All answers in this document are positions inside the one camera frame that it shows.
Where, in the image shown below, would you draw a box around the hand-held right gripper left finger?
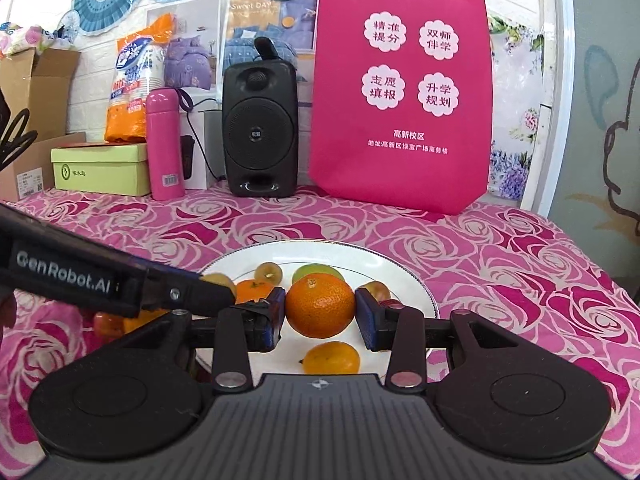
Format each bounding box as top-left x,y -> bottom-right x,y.
107,287 -> 287,395

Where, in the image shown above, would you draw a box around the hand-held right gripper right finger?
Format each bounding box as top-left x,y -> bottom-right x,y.
355,289 -> 523,394

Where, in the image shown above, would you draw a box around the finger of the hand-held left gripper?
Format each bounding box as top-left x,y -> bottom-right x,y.
141,265 -> 237,320

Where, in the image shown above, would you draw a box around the small tangerine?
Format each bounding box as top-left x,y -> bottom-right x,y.
234,280 -> 276,306

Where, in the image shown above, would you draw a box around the kumquat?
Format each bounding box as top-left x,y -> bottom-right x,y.
302,341 -> 361,375

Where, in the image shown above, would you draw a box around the green apple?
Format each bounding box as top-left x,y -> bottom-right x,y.
292,264 -> 346,283

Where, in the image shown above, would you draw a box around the white plate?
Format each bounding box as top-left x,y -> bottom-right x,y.
192,240 -> 438,376

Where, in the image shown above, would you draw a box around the small labelled cardboard box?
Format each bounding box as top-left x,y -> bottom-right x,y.
0,132 -> 87,202

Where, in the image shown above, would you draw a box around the green shoe box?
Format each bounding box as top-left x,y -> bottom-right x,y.
51,142 -> 151,197

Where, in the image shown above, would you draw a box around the pink rose tablecloth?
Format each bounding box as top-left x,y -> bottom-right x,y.
0,180 -> 640,480

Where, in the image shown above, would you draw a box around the pink thermos bottle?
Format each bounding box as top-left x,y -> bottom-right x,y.
145,87 -> 186,202

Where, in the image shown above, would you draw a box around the white box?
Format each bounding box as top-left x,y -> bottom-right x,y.
179,109 -> 226,190

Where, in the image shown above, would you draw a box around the pink tote bag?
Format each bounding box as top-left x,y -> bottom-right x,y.
307,0 -> 493,216

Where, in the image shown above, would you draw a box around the large open cardboard box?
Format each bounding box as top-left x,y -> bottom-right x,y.
0,49 -> 82,146

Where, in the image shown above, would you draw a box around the black speaker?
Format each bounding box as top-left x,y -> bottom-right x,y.
222,60 -> 300,198

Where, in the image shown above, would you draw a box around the orange paper cup packet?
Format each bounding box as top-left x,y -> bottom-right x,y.
104,14 -> 175,143

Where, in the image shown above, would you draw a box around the floral printed cloth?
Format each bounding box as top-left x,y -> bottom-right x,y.
0,22 -> 58,58

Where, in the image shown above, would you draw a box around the small pale paper fan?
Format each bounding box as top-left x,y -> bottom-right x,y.
55,10 -> 81,36

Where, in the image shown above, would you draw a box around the black microphone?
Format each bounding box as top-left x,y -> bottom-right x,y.
252,36 -> 278,63

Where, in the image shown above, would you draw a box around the black wire object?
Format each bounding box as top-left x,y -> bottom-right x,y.
0,87 -> 38,173

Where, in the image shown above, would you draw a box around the black cable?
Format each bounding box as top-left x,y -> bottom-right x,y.
180,87 -> 226,181

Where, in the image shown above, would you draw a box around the purple bedding wall poster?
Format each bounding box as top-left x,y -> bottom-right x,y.
146,0 -> 223,92

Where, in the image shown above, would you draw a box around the blue bedding wall poster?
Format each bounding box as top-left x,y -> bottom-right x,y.
222,0 -> 321,106

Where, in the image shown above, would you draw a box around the cartoon wall sticker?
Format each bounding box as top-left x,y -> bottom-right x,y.
582,45 -> 640,216

